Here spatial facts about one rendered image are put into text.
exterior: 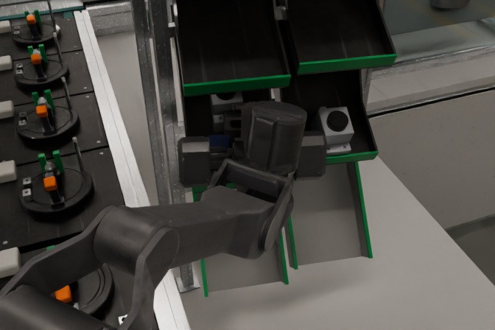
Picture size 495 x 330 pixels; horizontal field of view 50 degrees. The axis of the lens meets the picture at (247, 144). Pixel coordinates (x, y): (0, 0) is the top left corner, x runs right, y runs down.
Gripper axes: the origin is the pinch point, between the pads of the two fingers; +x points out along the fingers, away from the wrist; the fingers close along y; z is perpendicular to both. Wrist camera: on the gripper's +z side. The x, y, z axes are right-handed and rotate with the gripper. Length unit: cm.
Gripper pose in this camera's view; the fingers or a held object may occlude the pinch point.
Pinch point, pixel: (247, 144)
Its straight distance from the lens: 72.2
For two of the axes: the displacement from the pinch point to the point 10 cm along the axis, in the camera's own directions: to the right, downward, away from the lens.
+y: -9.9, 0.5, -1.2
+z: 0.0, -9.2, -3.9
